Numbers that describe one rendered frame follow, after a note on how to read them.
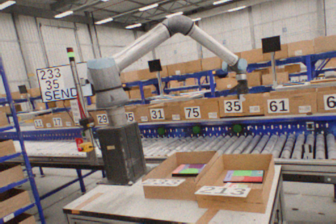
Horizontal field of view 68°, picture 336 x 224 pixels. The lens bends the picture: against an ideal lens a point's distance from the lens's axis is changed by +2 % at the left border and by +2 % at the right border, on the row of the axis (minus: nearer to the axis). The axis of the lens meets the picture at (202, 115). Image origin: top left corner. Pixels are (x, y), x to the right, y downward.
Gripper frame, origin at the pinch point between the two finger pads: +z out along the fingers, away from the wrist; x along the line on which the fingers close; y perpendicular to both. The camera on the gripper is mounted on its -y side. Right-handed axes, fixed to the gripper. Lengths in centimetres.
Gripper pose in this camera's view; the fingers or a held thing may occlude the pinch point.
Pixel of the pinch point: (239, 104)
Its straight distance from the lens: 213.2
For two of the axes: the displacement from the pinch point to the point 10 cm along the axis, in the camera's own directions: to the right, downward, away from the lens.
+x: 4.4, 0.3, 9.0
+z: 0.4, 10.0, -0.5
